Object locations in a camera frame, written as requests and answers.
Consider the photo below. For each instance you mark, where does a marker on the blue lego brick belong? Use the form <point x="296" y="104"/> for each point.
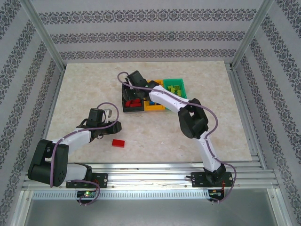
<point x="153" y="103"/>

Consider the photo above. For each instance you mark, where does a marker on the aluminium side rail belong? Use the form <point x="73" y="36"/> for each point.
<point x="49" y="117"/>
<point x="242" y="106"/>

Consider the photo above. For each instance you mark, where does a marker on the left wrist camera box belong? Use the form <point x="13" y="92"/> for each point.
<point x="108" y="113"/>

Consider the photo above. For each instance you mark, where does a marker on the green plastic bin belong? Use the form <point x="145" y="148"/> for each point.
<point x="175" y="82"/>

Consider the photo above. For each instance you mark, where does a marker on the aluminium mounting rail frame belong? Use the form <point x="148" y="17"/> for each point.
<point x="150" y="175"/>

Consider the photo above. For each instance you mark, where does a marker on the aluminium corner post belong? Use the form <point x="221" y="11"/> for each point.
<point x="43" y="33"/>
<point x="251" y="33"/>

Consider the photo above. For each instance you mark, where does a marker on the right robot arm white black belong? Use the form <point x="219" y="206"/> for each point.
<point x="169" y="99"/>

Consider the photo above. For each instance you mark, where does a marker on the yellow plastic bin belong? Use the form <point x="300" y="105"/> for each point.
<point x="155" y="108"/>

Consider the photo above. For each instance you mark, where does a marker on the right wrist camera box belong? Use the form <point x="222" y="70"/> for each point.
<point x="128" y="83"/>

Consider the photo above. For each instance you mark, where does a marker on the grey metal panel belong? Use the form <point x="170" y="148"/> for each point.
<point x="150" y="214"/>

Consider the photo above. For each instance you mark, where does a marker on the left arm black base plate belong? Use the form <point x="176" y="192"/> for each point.
<point x="101" y="180"/>

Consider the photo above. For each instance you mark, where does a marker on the red lego brick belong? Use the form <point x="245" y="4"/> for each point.
<point x="129" y="103"/>
<point x="137" y="105"/>
<point x="137" y="101"/>
<point x="118" y="143"/>

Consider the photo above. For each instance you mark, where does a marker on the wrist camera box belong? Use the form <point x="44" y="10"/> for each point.
<point x="128" y="83"/>
<point x="108" y="113"/>

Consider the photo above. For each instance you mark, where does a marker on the black plastic bin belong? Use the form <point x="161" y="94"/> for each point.
<point x="132" y="109"/>

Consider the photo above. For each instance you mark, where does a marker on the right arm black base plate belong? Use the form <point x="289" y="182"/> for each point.
<point x="200" y="179"/>

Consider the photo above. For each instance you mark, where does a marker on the lime green lego brick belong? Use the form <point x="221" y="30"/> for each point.
<point x="175" y="91"/>
<point x="170" y="88"/>
<point x="181" y="93"/>
<point x="178" y="87"/>

